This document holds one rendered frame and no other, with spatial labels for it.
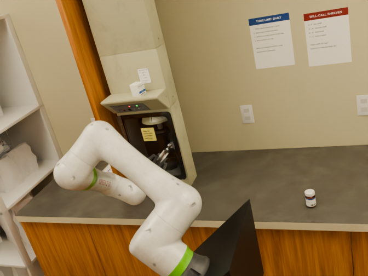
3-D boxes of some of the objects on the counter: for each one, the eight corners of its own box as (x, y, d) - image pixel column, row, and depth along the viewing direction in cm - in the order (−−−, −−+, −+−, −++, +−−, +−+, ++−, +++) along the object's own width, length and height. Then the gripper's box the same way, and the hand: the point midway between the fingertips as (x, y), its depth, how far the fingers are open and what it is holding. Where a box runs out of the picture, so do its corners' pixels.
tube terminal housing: (155, 165, 268) (121, 44, 238) (204, 163, 256) (174, 35, 225) (138, 187, 248) (98, 57, 217) (191, 186, 235) (156, 48, 205)
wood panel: (153, 154, 284) (88, -79, 229) (157, 153, 283) (92, -80, 228) (120, 195, 243) (30, -75, 188) (124, 195, 242) (35, -76, 187)
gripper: (162, 180, 207) (179, 156, 226) (137, 162, 207) (156, 140, 226) (155, 190, 211) (172, 165, 231) (131, 172, 211) (150, 149, 231)
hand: (162, 156), depth 226 cm, fingers closed, pressing on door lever
